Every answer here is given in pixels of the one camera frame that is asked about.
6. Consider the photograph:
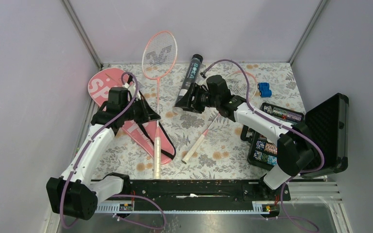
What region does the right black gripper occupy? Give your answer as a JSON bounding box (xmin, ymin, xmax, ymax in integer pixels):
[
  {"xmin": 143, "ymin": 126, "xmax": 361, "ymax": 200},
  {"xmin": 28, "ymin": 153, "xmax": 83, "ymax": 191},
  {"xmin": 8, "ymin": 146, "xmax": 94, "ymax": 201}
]
[{"xmin": 175, "ymin": 83, "xmax": 220, "ymax": 114}]

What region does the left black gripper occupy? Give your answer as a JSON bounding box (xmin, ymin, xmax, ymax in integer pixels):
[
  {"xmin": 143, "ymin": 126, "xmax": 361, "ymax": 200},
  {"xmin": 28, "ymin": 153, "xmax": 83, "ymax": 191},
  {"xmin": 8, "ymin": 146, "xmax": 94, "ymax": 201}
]
[{"xmin": 121, "ymin": 95, "xmax": 161, "ymax": 124}]

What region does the pink racket bag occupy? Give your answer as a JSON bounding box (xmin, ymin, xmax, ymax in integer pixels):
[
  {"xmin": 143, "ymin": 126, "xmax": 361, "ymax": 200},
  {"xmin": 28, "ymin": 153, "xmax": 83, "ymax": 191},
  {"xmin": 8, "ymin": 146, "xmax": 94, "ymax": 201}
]
[{"xmin": 88, "ymin": 67, "xmax": 176, "ymax": 165}]

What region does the black shuttlecock tube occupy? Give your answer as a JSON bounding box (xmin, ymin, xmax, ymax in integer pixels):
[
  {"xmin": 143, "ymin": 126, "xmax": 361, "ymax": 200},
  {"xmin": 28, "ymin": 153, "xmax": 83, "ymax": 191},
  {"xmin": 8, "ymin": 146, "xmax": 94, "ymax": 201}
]
[{"xmin": 173, "ymin": 54, "xmax": 203, "ymax": 114}]

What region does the pink badminton racket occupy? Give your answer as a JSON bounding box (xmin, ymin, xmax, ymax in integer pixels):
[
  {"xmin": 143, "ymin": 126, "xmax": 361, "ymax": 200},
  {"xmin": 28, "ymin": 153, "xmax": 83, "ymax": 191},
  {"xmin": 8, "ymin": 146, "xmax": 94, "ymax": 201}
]
[
  {"xmin": 181, "ymin": 70, "xmax": 258, "ymax": 165},
  {"xmin": 141, "ymin": 31, "xmax": 178, "ymax": 180}
]

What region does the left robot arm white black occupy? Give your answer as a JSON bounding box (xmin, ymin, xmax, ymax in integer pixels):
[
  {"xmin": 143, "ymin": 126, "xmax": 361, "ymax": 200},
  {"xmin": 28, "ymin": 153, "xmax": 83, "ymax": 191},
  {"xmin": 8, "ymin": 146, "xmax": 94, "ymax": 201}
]
[{"xmin": 46, "ymin": 87, "xmax": 160, "ymax": 220}]

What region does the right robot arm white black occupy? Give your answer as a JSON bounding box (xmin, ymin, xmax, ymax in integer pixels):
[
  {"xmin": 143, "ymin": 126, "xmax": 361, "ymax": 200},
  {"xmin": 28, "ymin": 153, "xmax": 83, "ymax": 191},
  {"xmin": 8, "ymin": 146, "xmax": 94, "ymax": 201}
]
[{"xmin": 175, "ymin": 75, "xmax": 316, "ymax": 200}]

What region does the blue toy car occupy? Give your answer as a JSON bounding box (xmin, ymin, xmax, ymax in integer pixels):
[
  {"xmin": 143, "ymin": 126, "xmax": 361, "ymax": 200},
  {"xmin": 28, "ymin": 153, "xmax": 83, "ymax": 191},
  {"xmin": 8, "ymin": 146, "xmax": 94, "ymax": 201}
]
[{"xmin": 258, "ymin": 82, "xmax": 272, "ymax": 98}]

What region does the black poker chip case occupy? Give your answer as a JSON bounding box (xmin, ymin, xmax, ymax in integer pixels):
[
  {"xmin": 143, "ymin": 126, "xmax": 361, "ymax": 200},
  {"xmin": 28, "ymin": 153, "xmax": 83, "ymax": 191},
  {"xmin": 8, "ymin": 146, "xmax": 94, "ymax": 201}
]
[{"xmin": 240, "ymin": 93, "xmax": 349, "ymax": 179}]

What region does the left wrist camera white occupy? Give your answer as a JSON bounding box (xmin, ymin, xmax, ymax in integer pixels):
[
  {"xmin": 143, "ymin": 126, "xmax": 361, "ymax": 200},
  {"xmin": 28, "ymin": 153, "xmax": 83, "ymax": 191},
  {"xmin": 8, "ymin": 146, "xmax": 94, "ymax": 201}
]
[{"xmin": 122, "ymin": 82, "xmax": 142, "ymax": 101}]

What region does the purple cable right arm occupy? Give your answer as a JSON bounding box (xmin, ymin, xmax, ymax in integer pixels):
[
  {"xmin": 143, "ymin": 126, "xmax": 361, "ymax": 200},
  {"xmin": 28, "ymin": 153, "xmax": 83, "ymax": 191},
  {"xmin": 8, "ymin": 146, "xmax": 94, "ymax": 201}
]
[{"xmin": 199, "ymin": 59, "xmax": 325, "ymax": 233}]

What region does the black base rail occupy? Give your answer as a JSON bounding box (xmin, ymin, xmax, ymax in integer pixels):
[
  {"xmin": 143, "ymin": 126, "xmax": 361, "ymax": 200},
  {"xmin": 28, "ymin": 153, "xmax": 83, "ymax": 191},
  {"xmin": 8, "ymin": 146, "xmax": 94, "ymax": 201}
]
[{"xmin": 101, "ymin": 179, "xmax": 290, "ymax": 208}]

